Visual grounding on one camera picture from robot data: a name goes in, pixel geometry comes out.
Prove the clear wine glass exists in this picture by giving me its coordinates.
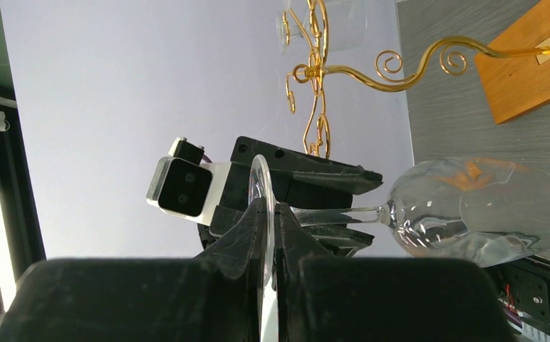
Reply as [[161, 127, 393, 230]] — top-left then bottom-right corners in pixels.
[[276, 0, 367, 54], [248, 154, 550, 342]]

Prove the orange wooden rack base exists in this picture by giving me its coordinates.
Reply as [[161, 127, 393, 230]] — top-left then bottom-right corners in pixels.
[[474, 1, 550, 124]]

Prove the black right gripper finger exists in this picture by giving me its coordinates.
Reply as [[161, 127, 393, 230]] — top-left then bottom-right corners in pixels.
[[303, 225, 374, 257], [230, 136, 383, 195]]

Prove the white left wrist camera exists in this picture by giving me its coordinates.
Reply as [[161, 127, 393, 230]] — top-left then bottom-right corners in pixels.
[[145, 137, 232, 226]]

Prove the gold wire glass rack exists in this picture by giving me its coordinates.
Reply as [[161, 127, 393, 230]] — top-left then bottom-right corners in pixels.
[[281, 0, 550, 159]]

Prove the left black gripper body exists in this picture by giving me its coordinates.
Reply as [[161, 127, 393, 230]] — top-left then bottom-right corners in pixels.
[[219, 165, 356, 257]]

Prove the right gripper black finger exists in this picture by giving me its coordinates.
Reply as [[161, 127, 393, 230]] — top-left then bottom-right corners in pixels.
[[0, 199, 267, 341], [274, 203, 514, 341]]

